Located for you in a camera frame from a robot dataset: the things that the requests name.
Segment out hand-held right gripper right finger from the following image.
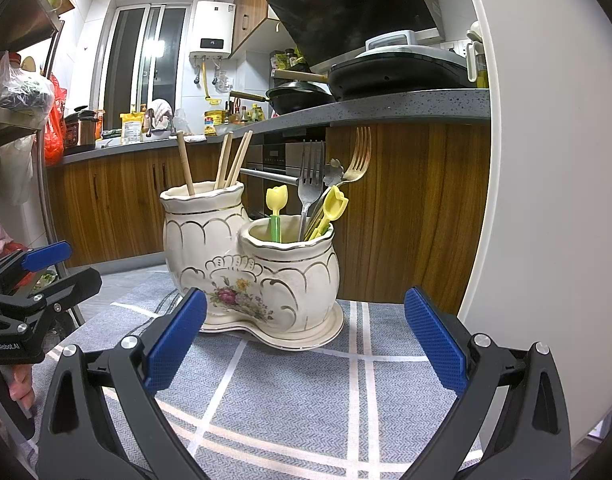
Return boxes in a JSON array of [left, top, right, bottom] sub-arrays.
[[403, 286, 573, 480]]

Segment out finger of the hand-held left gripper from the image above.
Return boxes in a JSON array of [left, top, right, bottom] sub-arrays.
[[0, 241, 73, 293], [0, 267, 103, 343]]

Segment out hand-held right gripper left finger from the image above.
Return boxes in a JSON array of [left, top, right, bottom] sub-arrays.
[[36, 287, 209, 480]]

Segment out cream floral ceramic utensil holder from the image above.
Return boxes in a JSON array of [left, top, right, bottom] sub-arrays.
[[159, 182, 346, 351]]

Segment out person's left hand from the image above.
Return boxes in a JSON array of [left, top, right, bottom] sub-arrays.
[[8, 362, 35, 411]]

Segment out white plastic bag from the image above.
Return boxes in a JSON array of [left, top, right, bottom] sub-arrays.
[[0, 130, 37, 206]]

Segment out red plastic bag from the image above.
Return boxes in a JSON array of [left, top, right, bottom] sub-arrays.
[[43, 74, 68, 167]]

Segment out grey plaid mat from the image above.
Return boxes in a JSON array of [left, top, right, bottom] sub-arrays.
[[31, 272, 487, 480]]

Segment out electric pressure cooker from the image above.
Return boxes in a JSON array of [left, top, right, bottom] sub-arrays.
[[63, 106, 98, 153]]

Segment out wooden base cabinets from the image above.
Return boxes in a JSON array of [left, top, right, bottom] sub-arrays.
[[46, 121, 491, 316]]

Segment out yellow packet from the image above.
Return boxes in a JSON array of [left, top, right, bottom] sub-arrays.
[[120, 112, 144, 143]]

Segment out metal faucet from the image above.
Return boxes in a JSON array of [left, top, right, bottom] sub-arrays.
[[145, 108, 177, 137]]

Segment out plastic bag of greens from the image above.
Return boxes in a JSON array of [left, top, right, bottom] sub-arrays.
[[0, 51, 56, 122]]

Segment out yellow tulip pick green stem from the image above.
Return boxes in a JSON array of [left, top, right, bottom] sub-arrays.
[[266, 185, 289, 244]]

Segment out white cloth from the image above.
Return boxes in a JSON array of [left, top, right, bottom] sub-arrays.
[[151, 99, 174, 126]]

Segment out silver fork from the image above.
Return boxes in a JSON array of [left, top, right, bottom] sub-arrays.
[[298, 140, 326, 242]]

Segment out white refrigerator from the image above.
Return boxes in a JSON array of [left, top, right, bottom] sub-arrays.
[[458, 0, 612, 461]]

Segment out stainless built-in oven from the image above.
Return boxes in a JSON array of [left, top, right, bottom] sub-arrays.
[[238, 132, 329, 221]]

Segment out sliding window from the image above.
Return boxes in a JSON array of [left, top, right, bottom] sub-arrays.
[[100, 4, 192, 128]]

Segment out yellow oil jug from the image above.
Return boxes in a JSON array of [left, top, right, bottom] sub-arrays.
[[204, 110, 228, 136]]

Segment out row of sauce bottles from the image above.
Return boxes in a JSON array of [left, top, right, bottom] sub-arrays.
[[223, 101, 267, 126]]

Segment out grey stone countertop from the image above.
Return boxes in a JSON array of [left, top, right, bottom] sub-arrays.
[[61, 87, 491, 166]]

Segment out metal storage rack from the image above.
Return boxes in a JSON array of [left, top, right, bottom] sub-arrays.
[[0, 0, 89, 331]]

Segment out black wok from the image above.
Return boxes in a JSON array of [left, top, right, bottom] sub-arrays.
[[229, 81, 333, 115]]

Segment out glass oil dispenser bottle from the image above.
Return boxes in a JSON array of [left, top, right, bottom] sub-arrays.
[[466, 21, 489, 90]]

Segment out white water heater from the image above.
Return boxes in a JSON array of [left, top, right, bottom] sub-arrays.
[[188, 0, 237, 58]]

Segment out grey pan lid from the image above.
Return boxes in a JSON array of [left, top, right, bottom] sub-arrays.
[[355, 44, 468, 68]]

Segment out group of condiment packets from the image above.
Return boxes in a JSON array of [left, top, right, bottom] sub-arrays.
[[270, 49, 309, 72]]

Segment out white plastic container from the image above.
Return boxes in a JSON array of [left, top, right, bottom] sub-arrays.
[[364, 30, 418, 52]]

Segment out black range hood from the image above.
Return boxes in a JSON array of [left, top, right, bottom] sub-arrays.
[[265, 0, 446, 68]]

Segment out large black pan wooden handle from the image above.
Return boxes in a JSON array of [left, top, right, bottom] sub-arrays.
[[272, 55, 474, 102]]

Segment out wooden wall cabinet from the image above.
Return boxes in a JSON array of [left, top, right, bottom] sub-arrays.
[[231, 0, 307, 58]]

